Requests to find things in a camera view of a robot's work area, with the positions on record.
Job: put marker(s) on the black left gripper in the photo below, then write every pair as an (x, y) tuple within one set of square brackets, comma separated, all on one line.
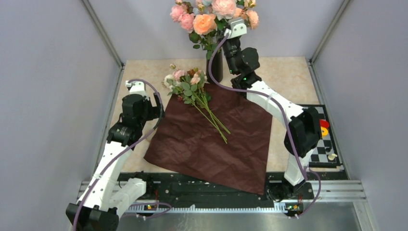
[(154, 110)]

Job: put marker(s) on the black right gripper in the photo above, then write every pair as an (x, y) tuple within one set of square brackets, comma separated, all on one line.
[(226, 40)]

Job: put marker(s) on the pink rose stem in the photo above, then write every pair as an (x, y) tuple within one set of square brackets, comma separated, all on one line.
[(224, 9)]

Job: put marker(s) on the pink white rose stems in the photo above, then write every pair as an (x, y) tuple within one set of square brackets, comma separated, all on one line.
[(188, 86)]

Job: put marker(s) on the red paper bouquet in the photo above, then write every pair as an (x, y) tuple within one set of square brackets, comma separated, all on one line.
[(186, 142)]

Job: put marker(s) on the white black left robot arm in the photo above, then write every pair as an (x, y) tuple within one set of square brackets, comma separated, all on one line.
[(99, 208)]

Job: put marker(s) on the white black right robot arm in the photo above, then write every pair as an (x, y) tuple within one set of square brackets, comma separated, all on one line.
[(302, 124)]

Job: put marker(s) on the black cylindrical vase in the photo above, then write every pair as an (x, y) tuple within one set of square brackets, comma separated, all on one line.
[(216, 68)]

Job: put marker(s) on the colourful artificial flower bunch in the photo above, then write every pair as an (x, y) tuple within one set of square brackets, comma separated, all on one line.
[(202, 25)]

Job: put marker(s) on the red yellow toy block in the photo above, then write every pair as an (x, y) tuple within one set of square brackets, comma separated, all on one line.
[(324, 126)]

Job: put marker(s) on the black white checkerboard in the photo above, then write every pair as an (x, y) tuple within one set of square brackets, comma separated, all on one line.
[(325, 154)]

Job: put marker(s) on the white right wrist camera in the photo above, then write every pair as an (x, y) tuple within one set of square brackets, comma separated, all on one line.
[(236, 28)]

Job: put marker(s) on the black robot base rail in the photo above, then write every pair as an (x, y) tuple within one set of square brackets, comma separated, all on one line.
[(181, 191)]

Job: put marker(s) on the white toothed cable duct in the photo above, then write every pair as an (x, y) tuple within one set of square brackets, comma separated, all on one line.
[(280, 207)]

